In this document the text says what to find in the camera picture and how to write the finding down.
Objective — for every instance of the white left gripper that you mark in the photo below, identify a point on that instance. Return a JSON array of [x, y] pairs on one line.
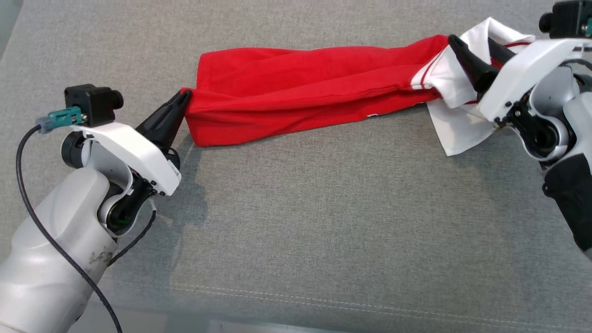
[[143, 155]]

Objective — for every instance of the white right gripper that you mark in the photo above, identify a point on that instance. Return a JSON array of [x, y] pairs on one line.
[[527, 69]]

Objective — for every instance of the red shirt with white sleeves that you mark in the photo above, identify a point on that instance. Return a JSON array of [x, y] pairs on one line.
[[300, 88]]

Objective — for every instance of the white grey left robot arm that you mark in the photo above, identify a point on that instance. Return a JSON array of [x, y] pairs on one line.
[[51, 240]]

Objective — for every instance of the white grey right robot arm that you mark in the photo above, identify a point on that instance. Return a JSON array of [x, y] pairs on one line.
[[576, 185]]

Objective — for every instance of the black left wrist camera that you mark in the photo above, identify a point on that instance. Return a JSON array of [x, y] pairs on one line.
[[90, 104]]

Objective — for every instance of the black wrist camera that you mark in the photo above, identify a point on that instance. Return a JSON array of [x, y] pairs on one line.
[[90, 104], [566, 18]]

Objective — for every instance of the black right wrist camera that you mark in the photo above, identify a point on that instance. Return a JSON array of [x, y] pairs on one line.
[[566, 18]]

